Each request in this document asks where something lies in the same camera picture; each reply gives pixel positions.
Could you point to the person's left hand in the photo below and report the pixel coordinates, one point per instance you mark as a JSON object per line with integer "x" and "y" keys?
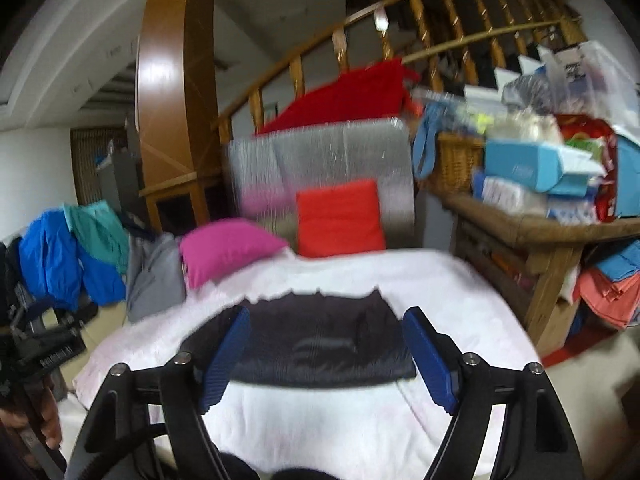
{"x": 50, "y": 420}

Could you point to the light blue cardboard box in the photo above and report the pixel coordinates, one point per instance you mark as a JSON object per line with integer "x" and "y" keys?
{"x": 515, "y": 165}

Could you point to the grey garment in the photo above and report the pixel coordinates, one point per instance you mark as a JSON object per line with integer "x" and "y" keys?
{"x": 155, "y": 275}

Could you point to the silver foil insulation board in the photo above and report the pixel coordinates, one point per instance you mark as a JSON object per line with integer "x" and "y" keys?
{"x": 320, "y": 150}

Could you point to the blue plastic bin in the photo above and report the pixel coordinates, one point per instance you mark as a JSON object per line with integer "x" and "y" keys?
{"x": 627, "y": 175}

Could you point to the white blanket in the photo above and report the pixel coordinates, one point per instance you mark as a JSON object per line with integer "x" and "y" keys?
{"x": 350, "y": 420}

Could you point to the wooden table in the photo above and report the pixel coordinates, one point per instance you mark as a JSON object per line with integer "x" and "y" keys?
{"x": 530, "y": 230}

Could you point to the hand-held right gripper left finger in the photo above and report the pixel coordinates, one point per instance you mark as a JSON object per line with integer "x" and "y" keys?
{"x": 225, "y": 360}

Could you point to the light blue cloth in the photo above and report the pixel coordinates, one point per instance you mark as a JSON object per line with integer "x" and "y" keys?
{"x": 425, "y": 145}

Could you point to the red floor mat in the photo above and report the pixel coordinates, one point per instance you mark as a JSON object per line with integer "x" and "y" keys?
{"x": 565, "y": 352}

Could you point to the wooden cabinet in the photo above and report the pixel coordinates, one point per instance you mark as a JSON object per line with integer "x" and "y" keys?
{"x": 170, "y": 182}

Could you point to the wicker basket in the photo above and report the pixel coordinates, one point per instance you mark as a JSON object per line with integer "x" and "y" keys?
{"x": 460, "y": 160}

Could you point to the dotted plastic bag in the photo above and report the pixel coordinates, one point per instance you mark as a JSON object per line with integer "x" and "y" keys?
{"x": 525, "y": 92}

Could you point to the white blue tissue pack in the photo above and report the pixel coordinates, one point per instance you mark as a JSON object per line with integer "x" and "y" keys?
{"x": 570, "y": 210}
{"x": 505, "y": 192}

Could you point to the grey metal cabinet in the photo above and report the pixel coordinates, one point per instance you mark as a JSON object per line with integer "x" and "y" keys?
{"x": 120, "y": 175}

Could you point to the wooden stair railing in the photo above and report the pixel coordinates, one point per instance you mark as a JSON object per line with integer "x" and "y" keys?
{"x": 297, "y": 72}

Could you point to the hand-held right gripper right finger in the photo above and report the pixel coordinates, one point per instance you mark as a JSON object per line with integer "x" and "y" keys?
{"x": 430, "y": 355}

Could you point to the pink pillow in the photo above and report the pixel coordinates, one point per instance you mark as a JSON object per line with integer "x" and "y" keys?
{"x": 225, "y": 250}

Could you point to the red printed bag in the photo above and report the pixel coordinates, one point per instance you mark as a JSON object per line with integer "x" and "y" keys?
{"x": 585, "y": 127}

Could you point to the blue jacket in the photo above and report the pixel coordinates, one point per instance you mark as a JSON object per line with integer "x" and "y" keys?
{"x": 45, "y": 260}

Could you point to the wooden pillar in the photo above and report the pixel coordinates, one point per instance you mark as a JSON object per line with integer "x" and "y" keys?
{"x": 170, "y": 85}

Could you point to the large red cloth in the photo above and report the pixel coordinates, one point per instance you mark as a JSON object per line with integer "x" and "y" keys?
{"x": 350, "y": 95}

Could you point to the pile of folded clothes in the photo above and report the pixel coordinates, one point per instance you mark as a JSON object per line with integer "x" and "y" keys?
{"x": 610, "y": 290}

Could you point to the black puffer jacket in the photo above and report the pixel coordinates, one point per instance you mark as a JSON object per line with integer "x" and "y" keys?
{"x": 320, "y": 345}

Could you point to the cream knitted cloth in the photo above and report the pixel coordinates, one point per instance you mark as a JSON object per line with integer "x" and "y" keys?
{"x": 525, "y": 127}

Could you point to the teal jacket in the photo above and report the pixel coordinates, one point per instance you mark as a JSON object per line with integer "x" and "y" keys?
{"x": 100, "y": 230}

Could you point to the clear plastic storage box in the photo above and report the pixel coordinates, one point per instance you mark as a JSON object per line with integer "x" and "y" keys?
{"x": 595, "y": 80}

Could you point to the red pillow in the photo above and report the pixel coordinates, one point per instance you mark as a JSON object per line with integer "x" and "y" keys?
{"x": 340, "y": 220}

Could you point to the beige sofa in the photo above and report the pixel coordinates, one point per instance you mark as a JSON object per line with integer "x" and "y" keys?
{"x": 107, "y": 320}

